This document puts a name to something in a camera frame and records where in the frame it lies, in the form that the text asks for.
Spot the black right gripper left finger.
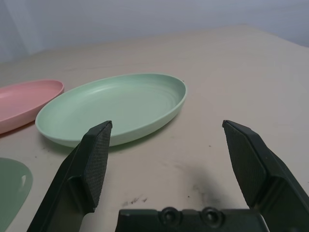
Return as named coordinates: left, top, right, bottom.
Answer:
left=27, top=120, right=113, bottom=232

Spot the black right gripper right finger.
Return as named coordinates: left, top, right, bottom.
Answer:
left=222, top=120, right=309, bottom=232

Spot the green cutting board tray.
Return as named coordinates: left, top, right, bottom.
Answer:
left=0, top=157, right=33, bottom=230

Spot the pink round plate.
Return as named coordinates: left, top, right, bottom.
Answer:
left=0, top=79, right=65, bottom=135

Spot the light green round plate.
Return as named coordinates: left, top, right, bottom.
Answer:
left=35, top=73, right=188, bottom=148

